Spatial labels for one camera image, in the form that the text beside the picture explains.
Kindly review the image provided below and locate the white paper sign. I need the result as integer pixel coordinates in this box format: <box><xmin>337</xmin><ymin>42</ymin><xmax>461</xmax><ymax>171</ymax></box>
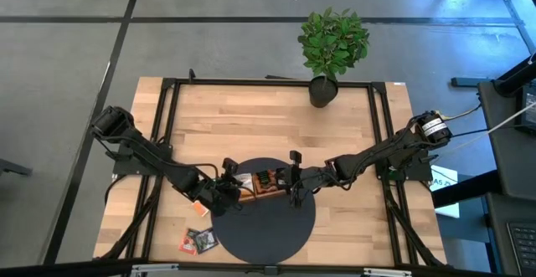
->
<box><xmin>429</xmin><ymin>164</ymin><xmax>461</xmax><ymax>219</ymax></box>

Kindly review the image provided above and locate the black diagonal desk beam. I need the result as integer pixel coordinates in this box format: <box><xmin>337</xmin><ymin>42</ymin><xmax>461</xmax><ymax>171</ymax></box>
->
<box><xmin>430</xmin><ymin>170</ymin><xmax>503</xmax><ymax>209</ymax></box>

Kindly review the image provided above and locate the green potted plant black pot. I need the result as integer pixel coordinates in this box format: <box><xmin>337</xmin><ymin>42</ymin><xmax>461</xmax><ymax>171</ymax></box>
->
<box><xmin>296</xmin><ymin>5</ymin><xmax>371</xmax><ymax>110</ymax></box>

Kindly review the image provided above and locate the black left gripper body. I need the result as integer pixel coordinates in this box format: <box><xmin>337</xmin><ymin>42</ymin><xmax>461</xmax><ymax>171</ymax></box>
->
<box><xmin>190</xmin><ymin>158</ymin><xmax>244</xmax><ymax>218</ymax></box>

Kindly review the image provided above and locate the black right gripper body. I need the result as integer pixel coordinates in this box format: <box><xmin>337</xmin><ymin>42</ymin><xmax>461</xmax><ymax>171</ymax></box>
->
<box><xmin>286</xmin><ymin>150</ymin><xmax>337</xmax><ymax>209</ymax></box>

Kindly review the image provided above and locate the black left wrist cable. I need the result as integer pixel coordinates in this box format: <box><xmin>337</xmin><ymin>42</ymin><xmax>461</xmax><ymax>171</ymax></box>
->
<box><xmin>179</xmin><ymin>162</ymin><xmax>222</xmax><ymax>180</ymax></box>

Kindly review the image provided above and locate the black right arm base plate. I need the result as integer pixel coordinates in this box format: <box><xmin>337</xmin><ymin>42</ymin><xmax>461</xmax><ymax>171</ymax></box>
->
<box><xmin>374</xmin><ymin>151</ymin><xmax>433</xmax><ymax>182</ymax></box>

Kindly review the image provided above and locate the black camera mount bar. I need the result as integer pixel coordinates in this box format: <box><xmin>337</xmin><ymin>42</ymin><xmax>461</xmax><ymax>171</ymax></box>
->
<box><xmin>0</xmin><ymin>258</ymin><xmax>536</xmax><ymax>277</ymax></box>

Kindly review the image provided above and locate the black metal table frame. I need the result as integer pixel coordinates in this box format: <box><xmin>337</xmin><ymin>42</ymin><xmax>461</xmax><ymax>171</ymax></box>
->
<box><xmin>92</xmin><ymin>75</ymin><xmax>447</xmax><ymax>269</ymax></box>

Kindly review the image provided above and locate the wooden three-compartment tray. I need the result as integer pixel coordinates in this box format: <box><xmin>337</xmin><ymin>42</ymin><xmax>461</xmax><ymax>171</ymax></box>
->
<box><xmin>236</xmin><ymin>168</ymin><xmax>292</xmax><ymax>203</ymax></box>

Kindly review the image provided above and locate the round dark woven placemat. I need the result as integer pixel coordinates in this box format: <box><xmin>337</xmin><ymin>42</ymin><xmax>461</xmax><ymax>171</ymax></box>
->
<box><xmin>209</xmin><ymin>157</ymin><xmax>317</xmax><ymax>266</ymax></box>

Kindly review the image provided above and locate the black keyboard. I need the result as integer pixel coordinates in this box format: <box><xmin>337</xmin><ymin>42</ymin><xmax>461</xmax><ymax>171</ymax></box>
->
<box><xmin>506</xmin><ymin>221</ymin><xmax>536</xmax><ymax>276</ymax></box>

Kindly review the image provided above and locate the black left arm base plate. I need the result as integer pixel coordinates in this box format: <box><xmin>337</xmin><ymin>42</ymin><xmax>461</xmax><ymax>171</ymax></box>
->
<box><xmin>111</xmin><ymin>142</ymin><xmax>173</xmax><ymax>177</ymax></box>

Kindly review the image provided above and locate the black desk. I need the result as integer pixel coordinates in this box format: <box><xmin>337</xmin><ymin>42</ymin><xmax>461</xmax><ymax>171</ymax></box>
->
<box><xmin>477</xmin><ymin>80</ymin><xmax>536</xmax><ymax>277</ymax></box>

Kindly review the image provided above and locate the white cable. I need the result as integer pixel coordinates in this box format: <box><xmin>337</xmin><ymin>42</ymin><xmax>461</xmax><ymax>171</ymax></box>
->
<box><xmin>485</xmin><ymin>100</ymin><xmax>536</xmax><ymax>136</ymax></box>

